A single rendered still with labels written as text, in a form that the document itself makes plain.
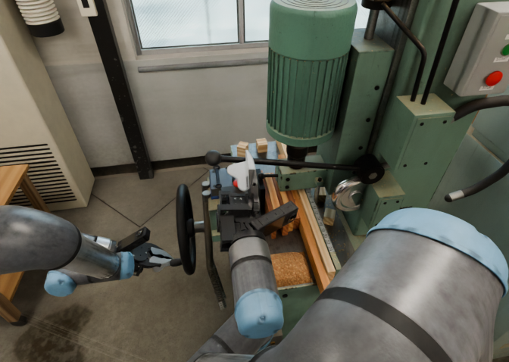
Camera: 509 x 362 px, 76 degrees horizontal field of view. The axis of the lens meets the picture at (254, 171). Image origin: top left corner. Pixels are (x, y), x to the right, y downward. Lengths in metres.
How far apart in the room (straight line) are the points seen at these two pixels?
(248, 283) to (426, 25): 0.57
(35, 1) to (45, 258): 1.45
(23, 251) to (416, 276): 0.57
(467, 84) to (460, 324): 0.57
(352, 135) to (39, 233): 0.68
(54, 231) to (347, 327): 0.54
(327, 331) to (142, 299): 1.72
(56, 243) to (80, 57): 1.62
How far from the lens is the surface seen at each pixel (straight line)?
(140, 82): 2.18
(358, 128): 0.84
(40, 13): 1.96
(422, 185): 1.03
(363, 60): 0.75
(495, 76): 0.79
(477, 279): 0.31
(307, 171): 0.93
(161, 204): 2.32
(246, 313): 0.54
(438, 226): 0.32
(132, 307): 1.93
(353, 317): 0.25
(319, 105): 0.75
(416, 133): 0.75
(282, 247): 0.91
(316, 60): 0.69
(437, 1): 0.73
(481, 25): 0.76
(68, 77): 2.26
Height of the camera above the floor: 1.64
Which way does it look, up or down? 42 degrees down
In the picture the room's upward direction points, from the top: straight up
